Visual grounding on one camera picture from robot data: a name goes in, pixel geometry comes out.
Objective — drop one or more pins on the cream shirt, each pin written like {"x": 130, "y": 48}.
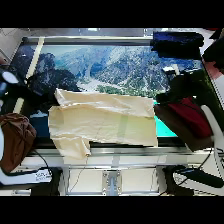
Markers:
{"x": 103, "y": 123}

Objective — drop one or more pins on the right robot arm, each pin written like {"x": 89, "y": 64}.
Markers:
{"x": 215, "y": 133}

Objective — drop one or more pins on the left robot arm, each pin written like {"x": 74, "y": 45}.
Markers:
{"x": 10, "y": 77}

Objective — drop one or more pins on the dark brown garment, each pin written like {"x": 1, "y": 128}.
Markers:
{"x": 175, "y": 128}

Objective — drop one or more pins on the red garment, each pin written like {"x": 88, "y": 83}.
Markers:
{"x": 191, "y": 116}

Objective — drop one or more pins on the dark blue garment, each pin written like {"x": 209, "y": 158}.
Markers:
{"x": 176, "y": 45}

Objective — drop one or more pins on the silver frame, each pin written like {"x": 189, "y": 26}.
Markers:
{"x": 133, "y": 151}

